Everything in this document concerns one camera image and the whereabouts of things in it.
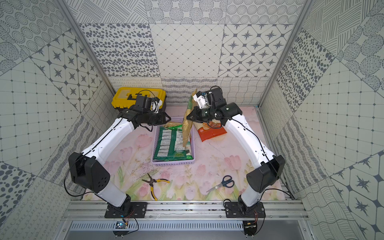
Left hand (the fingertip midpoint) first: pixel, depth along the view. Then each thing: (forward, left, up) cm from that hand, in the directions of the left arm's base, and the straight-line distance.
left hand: (167, 116), depth 82 cm
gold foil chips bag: (-12, -13, +6) cm, 18 cm away
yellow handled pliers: (-28, +9, -25) cm, 39 cm away
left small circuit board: (-48, +20, -26) cm, 58 cm away
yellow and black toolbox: (+24, +39, -7) cm, 46 cm away
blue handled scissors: (-27, -34, -26) cm, 51 cm away
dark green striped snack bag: (-8, +1, -18) cm, 20 cm away
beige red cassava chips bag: (+8, -25, -23) cm, 35 cm away
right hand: (-8, -12, +6) cm, 16 cm away
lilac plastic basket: (-18, -3, -21) cm, 28 cm away
